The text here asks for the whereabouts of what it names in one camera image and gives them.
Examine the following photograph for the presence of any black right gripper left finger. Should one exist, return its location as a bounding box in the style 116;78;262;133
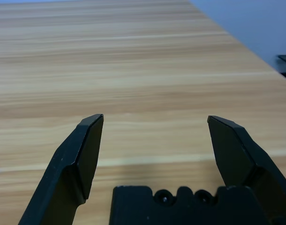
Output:
18;114;104;225

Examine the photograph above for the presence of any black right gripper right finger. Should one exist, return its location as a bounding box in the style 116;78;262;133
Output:
207;115;286;225

